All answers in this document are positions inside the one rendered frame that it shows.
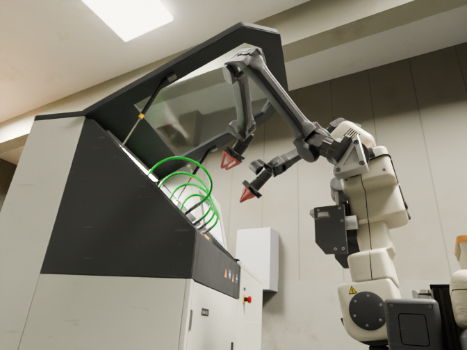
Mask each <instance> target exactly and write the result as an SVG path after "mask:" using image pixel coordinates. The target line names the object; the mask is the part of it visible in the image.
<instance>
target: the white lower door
mask: <svg viewBox="0 0 467 350"><path fill-rule="evenodd" d="M237 313H238V300H237V299H234V298H232V297H229V296H227V295H225V294H223V293H220V292H217V291H215V290H212V289H211V288H209V287H206V286H203V285H201V284H199V283H196V282H194V281H193V288H192V301H191V307H190V319H189V327H188V339H187V345H186V350H236V326H237Z"/></svg>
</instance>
